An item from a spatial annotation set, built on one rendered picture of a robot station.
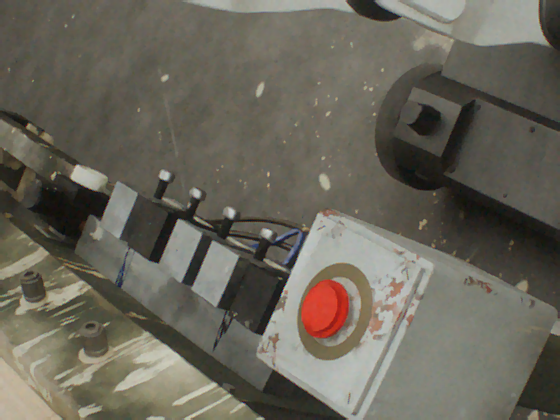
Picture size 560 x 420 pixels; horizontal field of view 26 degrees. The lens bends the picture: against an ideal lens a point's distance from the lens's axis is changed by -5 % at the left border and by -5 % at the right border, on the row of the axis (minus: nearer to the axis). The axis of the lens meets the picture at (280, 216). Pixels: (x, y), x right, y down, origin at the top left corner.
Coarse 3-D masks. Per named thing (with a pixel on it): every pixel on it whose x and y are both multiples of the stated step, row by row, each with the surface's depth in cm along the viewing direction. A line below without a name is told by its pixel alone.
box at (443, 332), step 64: (320, 256) 89; (384, 256) 85; (448, 256) 97; (384, 320) 83; (448, 320) 85; (512, 320) 90; (320, 384) 86; (384, 384) 83; (448, 384) 87; (512, 384) 92
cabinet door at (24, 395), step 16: (0, 368) 120; (0, 384) 117; (16, 384) 117; (0, 400) 115; (16, 400) 115; (32, 400) 115; (0, 416) 113; (16, 416) 113; (32, 416) 112; (48, 416) 112
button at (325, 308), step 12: (312, 288) 87; (324, 288) 86; (336, 288) 85; (312, 300) 86; (324, 300) 85; (336, 300) 85; (348, 300) 85; (312, 312) 86; (324, 312) 85; (336, 312) 84; (312, 324) 86; (324, 324) 85; (336, 324) 85; (324, 336) 85
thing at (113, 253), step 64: (64, 192) 146; (128, 192) 135; (192, 192) 133; (64, 256) 139; (128, 256) 136; (192, 256) 125; (256, 256) 124; (192, 320) 126; (256, 320) 116; (256, 384) 117
